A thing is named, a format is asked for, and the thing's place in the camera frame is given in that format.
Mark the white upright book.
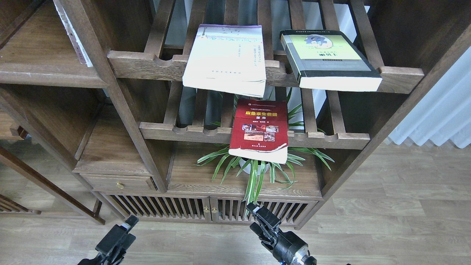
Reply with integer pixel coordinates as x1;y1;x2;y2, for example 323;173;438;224
53;0;93;67

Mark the red paperback book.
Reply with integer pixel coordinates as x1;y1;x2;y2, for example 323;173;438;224
229;98;288;164

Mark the white paperback book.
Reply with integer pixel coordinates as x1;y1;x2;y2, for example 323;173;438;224
182;24;266;98

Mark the white plant pot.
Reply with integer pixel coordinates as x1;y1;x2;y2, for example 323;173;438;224
239;158;270;176

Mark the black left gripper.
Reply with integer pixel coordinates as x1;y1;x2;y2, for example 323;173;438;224
78;215;139;265

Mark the white curtain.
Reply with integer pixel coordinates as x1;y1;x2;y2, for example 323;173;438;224
389;49;471;149

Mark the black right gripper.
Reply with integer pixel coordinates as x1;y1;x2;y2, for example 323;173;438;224
246;203;317;265

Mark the green spider plant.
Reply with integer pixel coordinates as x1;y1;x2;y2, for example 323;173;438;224
195;93;333;203

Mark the green and black book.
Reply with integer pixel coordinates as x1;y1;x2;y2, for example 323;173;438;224
280;29;382;92

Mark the dark wooden bookshelf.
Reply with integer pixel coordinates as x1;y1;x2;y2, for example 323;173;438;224
1;0;470;229

